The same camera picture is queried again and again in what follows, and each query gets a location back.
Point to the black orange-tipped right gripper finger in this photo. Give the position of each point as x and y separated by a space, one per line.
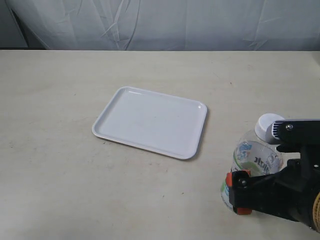
250 193

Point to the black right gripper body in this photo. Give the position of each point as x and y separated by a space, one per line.
297 197

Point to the clear plastic water bottle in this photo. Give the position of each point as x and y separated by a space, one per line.
254 155

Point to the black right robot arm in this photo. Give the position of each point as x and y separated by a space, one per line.
285 194

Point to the white rectangular plastic tray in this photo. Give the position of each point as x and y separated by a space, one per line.
156 122

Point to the white backdrop cloth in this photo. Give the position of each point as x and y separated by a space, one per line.
171 25

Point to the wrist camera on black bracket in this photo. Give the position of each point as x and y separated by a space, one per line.
297 136

